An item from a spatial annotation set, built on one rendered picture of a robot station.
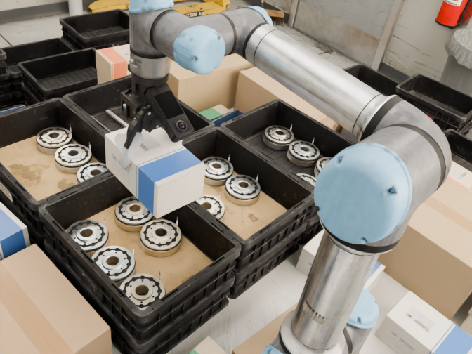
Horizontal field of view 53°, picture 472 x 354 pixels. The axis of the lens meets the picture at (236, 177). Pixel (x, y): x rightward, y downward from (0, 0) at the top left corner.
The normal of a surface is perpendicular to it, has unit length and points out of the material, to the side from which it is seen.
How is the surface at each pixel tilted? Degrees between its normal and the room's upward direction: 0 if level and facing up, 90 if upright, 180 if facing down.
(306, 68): 45
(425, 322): 0
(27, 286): 0
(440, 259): 90
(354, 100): 50
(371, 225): 81
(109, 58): 0
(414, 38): 90
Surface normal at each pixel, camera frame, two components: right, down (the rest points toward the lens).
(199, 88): 0.62, 0.56
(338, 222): -0.66, 0.26
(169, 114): 0.44, -0.34
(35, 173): 0.14, -0.76
